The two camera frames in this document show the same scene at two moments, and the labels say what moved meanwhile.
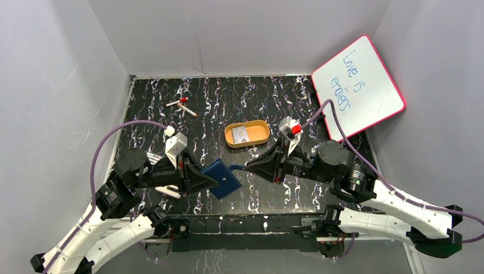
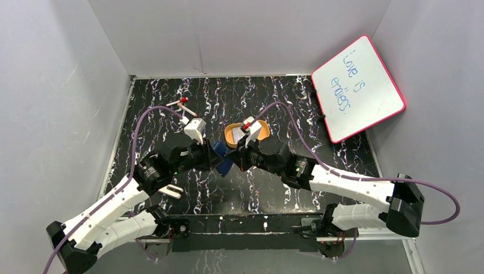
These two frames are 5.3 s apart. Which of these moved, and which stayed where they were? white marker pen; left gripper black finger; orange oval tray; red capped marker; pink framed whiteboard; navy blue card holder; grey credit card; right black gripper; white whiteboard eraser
Moved: right black gripper; left gripper black finger; navy blue card holder
Stayed: grey credit card; white whiteboard eraser; red capped marker; pink framed whiteboard; white marker pen; orange oval tray
